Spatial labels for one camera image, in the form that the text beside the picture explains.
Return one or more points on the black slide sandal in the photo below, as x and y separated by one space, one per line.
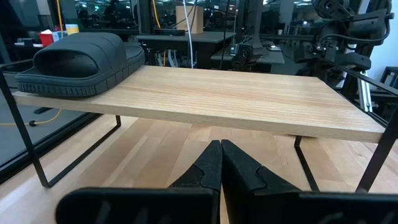
77 53

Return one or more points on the wooden shelf black metal frame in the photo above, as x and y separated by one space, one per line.
217 93

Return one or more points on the black background desk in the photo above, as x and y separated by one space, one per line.
199 37

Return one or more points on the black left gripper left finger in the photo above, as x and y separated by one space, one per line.
186 202

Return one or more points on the yellow cup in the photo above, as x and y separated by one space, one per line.
72 29

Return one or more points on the flat black device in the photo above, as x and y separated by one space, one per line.
169 32

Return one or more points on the red cup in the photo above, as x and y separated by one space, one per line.
46 39

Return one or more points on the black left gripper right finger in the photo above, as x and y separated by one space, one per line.
248 199

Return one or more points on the cardboard box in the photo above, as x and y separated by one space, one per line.
192 18

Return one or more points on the black stand pole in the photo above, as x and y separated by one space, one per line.
257 21

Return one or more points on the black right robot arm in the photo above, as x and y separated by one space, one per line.
357 25

